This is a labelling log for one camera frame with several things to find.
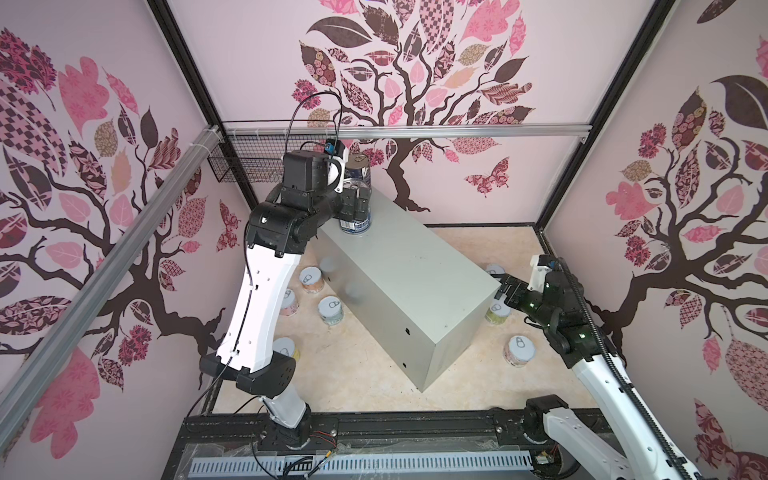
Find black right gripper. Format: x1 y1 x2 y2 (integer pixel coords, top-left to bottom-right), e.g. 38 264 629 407
488 271 555 331

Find light green small can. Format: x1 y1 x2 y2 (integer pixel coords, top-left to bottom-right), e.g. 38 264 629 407
484 299 512 325

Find blue white label can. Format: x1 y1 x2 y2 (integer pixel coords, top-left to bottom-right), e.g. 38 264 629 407
339 178 371 234

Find dark blue tall can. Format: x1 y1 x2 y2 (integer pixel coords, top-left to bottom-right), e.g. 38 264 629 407
345 153 372 187

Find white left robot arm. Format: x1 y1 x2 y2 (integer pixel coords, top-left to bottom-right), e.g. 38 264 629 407
200 141 370 432

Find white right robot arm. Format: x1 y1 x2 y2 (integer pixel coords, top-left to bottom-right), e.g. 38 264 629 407
495 255 702 479

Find grey metal cabinet counter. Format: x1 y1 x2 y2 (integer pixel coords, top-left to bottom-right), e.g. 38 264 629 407
309 191 499 391

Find pink floral small can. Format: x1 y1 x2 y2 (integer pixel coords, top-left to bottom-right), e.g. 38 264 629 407
503 335 536 367

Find orange label small can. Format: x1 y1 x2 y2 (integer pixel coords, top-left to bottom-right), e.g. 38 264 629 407
299 266 325 294

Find teal label small can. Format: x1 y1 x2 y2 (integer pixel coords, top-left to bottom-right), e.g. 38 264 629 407
317 296 344 326

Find pink label small can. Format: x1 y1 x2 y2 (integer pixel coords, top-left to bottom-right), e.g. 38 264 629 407
280 288 299 317

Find silver aluminium crossbar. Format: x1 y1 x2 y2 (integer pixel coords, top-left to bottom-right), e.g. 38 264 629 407
226 123 592 139

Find yellow label small can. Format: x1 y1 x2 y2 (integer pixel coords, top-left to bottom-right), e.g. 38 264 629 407
273 337 300 360

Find silver diagonal aluminium bar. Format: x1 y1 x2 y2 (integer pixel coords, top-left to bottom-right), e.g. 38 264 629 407
0 124 223 448

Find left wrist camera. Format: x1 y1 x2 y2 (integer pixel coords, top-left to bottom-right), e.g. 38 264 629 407
324 139 349 194

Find black corrugated cable conduit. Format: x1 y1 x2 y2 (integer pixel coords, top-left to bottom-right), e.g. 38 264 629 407
557 263 697 480

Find black wire mesh basket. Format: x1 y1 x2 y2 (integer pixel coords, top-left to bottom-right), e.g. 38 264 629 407
208 120 336 183

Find white slotted cable duct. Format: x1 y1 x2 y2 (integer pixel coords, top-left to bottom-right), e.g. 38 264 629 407
186 451 533 479

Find black aluminium frame rail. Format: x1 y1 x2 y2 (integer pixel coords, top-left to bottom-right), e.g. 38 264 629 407
161 407 590 479

